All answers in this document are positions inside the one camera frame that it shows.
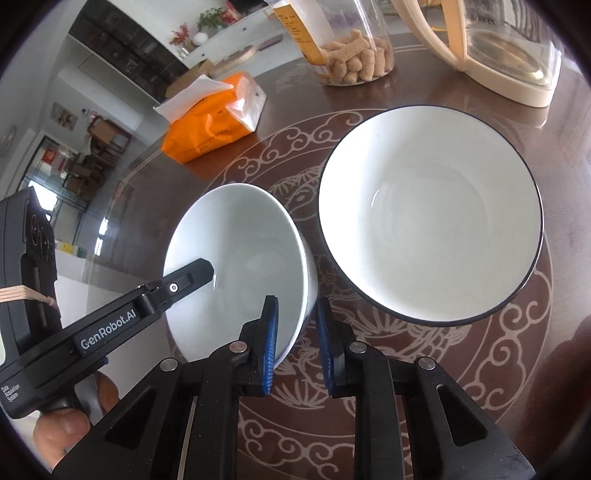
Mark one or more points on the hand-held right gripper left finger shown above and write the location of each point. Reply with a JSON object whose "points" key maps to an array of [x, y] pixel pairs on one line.
{"points": [[270, 344]]}

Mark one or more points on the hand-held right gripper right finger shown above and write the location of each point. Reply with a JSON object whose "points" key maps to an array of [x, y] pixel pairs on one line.
{"points": [[325, 348]]}

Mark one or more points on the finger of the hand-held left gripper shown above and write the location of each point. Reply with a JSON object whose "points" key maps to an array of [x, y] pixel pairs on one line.
{"points": [[184, 281]]}

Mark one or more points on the white bowl with blue flowers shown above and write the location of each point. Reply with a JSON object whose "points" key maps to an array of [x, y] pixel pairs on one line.
{"points": [[240, 240]]}

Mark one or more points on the white bowl with black rim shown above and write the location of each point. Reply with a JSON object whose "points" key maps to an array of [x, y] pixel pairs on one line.
{"points": [[429, 217]]}

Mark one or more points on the person's left hand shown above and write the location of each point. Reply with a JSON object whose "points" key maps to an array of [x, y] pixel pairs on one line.
{"points": [[62, 434]]}

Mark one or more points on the tan rubber band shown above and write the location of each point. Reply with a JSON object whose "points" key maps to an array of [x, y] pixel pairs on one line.
{"points": [[27, 293]]}

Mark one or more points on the orange tissue pack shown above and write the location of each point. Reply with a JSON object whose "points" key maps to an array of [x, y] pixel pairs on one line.
{"points": [[210, 124]]}

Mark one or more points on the brown wooden chair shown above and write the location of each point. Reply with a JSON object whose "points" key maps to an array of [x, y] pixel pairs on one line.
{"points": [[108, 138]]}

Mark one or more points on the cardboard box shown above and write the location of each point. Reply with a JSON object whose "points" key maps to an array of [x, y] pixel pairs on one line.
{"points": [[187, 81]]}

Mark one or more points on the round wooden tray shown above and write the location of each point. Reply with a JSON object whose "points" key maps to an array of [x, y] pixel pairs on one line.
{"points": [[231, 61]]}

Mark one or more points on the red flowers in vase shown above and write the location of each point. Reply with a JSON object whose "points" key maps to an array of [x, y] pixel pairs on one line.
{"points": [[180, 39]]}

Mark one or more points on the round white vase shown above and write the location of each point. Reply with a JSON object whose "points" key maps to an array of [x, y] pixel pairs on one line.
{"points": [[199, 38]]}

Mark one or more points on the purple slippers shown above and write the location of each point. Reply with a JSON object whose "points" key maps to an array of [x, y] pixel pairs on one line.
{"points": [[271, 42]]}

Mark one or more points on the white television cabinet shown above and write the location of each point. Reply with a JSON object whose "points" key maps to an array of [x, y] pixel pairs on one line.
{"points": [[249, 32]]}

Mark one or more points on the bushy green potted plant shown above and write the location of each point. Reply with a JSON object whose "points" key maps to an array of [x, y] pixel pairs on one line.
{"points": [[210, 18]]}

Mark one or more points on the red gift box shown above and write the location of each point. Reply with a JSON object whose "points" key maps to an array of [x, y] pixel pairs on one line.
{"points": [[229, 11]]}

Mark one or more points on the clear plastic snack jar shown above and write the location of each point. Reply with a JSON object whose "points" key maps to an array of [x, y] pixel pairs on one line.
{"points": [[355, 55]]}

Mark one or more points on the framed wall picture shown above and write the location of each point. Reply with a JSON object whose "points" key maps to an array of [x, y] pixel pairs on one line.
{"points": [[63, 115]]}

